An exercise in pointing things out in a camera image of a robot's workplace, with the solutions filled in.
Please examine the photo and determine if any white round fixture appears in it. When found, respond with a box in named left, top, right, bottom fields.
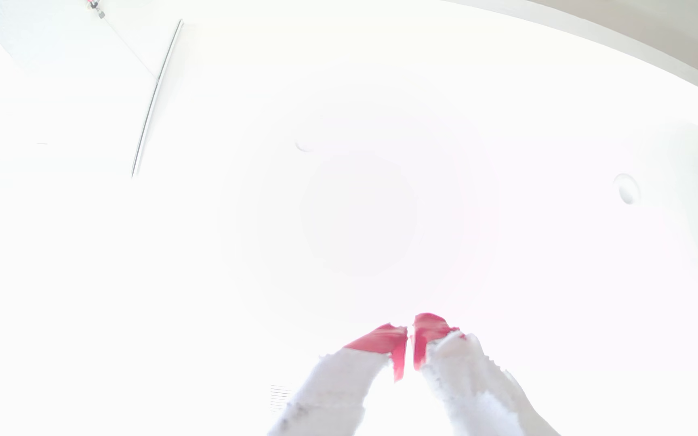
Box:
left=613, top=173, right=641, bottom=206

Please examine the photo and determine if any thin grey rod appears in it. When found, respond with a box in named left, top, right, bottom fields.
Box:
left=131, top=19, right=184, bottom=179

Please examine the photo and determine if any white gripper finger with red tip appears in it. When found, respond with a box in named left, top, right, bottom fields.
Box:
left=412, top=312, right=562, bottom=436
left=267, top=323, right=409, bottom=436

